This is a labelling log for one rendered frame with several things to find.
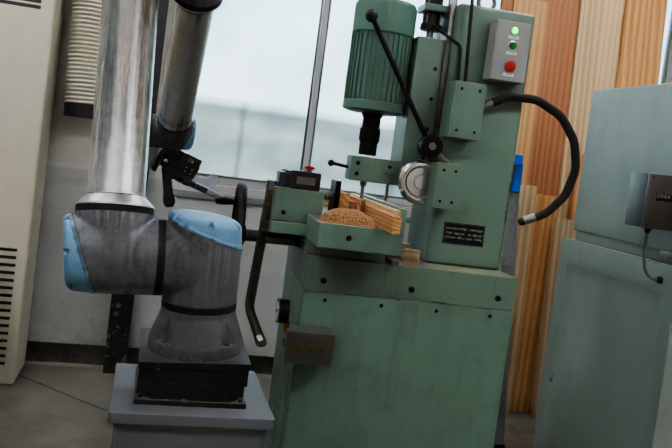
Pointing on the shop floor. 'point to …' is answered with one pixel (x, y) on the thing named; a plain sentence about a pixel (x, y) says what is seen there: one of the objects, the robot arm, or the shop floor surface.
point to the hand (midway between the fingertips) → (217, 197)
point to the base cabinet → (390, 374)
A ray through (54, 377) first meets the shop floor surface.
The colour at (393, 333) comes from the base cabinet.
